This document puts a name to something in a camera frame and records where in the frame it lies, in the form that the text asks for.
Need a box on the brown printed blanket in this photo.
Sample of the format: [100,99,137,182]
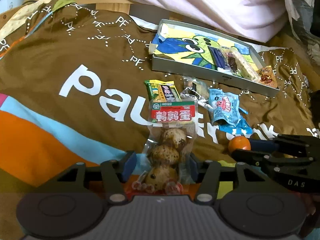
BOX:
[1,0,319,239]

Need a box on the orange small snack packet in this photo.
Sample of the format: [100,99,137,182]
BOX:
[257,66,278,88]

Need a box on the light blue snack packet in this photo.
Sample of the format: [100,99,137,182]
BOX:
[209,88,253,135]

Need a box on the dark chocolate snack packet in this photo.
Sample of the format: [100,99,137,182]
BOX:
[226,51,238,74]

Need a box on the rice cracker bar packet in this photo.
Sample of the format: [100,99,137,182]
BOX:
[231,48,260,82]

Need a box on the grey floral patterned fabric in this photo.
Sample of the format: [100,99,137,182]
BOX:
[285,0,319,64]

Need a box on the orange mandarin fruit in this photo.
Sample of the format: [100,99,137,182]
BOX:
[228,136,251,153]

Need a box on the grey tray with cartoon drawing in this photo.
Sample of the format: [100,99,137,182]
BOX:
[149,19,279,97]

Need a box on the clear wrapped pastry packet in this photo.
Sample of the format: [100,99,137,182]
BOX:
[180,76,214,113]

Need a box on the dark blue stick packet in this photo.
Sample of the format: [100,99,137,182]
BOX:
[208,47,230,69]

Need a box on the quail egg snack packet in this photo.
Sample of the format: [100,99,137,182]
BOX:
[131,100,197,195]

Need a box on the yellow green snack packet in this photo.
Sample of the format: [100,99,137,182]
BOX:
[144,79,181,102]

